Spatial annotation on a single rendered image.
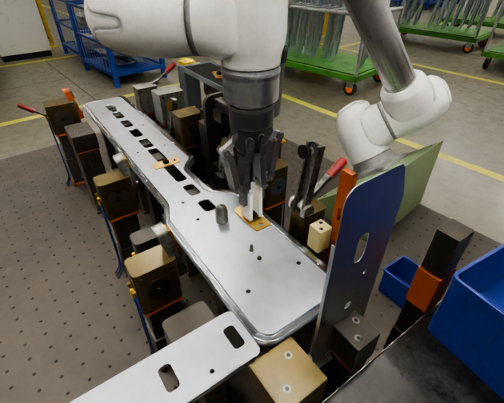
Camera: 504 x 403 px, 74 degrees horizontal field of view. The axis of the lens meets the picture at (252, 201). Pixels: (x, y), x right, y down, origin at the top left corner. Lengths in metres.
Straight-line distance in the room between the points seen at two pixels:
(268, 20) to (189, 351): 0.51
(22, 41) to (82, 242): 6.41
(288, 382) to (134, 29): 0.52
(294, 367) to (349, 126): 0.97
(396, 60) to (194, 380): 1.03
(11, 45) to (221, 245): 6.99
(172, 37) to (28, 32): 7.07
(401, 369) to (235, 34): 0.53
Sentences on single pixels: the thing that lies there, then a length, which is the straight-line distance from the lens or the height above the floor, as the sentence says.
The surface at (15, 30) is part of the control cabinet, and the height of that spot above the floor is 0.46.
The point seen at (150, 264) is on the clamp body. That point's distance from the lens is 0.69.
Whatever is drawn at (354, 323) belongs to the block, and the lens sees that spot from 0.56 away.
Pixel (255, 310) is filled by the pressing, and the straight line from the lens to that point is 0.65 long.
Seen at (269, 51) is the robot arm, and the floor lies 1.42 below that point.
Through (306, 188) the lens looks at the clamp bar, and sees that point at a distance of 0.74.
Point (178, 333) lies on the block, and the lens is 0.66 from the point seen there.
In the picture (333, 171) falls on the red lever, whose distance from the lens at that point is 0.79.
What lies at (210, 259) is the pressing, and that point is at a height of 1.00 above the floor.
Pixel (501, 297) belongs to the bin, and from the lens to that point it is 0.77.
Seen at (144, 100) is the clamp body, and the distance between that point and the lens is 1.61.
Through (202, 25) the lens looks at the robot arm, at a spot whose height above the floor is 1.45.
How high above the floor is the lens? 1.53
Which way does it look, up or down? 37 degrees down
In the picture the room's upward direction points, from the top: straight up
